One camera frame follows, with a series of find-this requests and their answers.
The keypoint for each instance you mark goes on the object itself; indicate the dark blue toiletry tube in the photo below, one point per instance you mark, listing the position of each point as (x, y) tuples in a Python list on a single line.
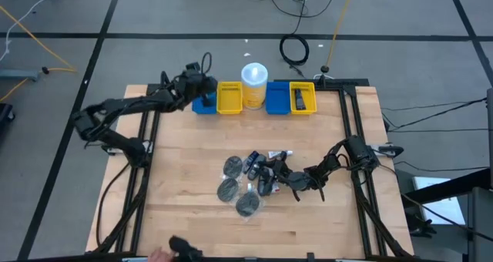
[(250, 162)]

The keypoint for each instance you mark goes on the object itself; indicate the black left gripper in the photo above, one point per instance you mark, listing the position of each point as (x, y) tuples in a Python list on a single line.
[(198, 85)]

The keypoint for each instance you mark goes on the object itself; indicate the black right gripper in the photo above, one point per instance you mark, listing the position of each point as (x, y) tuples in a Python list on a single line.
[(298, 180)]

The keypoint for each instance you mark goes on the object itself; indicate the black aluminium table frame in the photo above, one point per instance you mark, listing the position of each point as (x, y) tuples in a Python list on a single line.
[(346, 83)]

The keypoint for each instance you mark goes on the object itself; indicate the black camera device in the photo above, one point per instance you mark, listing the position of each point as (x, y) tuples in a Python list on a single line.
[(185, 248)]

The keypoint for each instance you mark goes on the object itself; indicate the bagged black round sponge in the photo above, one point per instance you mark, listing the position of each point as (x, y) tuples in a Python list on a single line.
[(227, 190), (246, 204), (233, 166)]

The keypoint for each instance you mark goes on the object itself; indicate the blue plastic basket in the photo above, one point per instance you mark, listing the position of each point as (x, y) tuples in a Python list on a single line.
[(277, 98), (197, 108)]

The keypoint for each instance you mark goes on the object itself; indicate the black diagonal beam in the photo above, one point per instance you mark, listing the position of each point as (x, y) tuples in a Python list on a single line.
[(447, 187)]

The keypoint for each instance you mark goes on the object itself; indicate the yellow plastic basket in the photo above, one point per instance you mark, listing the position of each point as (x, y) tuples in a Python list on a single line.
[(311, 98), (229, 100)]

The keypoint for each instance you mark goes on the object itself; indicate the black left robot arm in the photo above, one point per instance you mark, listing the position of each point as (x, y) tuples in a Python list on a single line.
[(127, 104)]

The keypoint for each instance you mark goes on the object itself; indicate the person's hand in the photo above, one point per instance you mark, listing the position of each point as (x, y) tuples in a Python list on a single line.
[(159, 256)]

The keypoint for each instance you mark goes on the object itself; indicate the small black stand base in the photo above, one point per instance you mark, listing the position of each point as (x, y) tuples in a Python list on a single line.
[(325, 68)]

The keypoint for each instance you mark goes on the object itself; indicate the white yellow wipes canister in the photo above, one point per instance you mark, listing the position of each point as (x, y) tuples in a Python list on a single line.
[(254, 86)]

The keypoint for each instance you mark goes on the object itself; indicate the grey stand foot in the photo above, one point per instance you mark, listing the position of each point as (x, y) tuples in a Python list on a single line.
[(19, 74)]

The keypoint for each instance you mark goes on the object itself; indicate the white paper sheet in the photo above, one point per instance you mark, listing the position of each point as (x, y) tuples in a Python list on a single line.
[(439, 208)]

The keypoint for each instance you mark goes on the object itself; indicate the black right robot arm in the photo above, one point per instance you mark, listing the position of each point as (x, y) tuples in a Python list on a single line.
[(360, 150)]

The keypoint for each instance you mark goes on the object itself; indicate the grey black toiletry bottle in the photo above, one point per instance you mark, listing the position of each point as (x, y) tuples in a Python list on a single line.
[(256, 169)]

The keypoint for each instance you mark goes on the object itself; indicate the white red small tube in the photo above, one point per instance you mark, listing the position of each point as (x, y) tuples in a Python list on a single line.
[(276, 189)]

